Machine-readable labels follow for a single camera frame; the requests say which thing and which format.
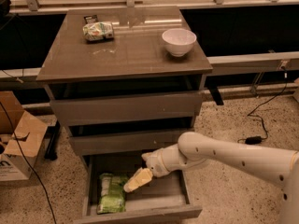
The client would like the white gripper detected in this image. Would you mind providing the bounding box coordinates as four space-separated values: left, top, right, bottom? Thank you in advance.
123 145 184 192

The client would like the green rice chip bag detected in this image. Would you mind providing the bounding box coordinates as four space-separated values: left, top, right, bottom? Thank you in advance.
97 173 128 215

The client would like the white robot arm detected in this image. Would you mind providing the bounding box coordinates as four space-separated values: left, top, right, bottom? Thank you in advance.
124 132 299 224

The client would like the grey middle drawer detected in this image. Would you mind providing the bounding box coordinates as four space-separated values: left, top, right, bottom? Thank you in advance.
70 128 192 156

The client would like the grey drawer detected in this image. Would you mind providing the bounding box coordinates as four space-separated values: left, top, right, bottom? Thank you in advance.
50 91 202 126
70 128 192 156
74 151 202 224

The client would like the grey bottom drawer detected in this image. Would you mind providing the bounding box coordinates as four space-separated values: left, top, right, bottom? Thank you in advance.
74 151 202 224

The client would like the grey top drawer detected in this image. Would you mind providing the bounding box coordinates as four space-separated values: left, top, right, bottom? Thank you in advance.
50 91 202 126

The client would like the grey drawer cabinet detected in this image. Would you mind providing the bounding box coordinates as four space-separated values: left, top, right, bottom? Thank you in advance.
36 6 214 224

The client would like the small green white snack bag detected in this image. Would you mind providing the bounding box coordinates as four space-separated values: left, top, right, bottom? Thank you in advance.
82 21 114 41

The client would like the black table leg left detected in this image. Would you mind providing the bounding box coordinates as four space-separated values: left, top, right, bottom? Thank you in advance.
44 122 61 161

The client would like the black table leg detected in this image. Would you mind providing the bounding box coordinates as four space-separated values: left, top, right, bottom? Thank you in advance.
208 86 224 105
44 122 61 161

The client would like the black table leg right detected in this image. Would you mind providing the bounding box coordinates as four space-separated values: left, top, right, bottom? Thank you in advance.
208 86 224 105

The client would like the black power adapter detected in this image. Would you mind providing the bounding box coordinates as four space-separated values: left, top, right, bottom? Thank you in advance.
245 136 263 145

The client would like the brown cardboard box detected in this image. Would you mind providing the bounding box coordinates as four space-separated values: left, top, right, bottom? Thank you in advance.
0 91 48 181

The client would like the white ceramic bowl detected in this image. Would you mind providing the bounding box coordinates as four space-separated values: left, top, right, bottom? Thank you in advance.
162 28 197 57

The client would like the small black packet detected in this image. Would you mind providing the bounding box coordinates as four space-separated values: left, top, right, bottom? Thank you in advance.
84 15 98 24

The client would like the black adapter cable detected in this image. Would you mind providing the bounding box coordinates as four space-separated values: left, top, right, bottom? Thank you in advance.
237 66 289 145

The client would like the black floor cable left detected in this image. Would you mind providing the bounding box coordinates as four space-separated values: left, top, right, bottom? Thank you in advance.
0 102 58 224

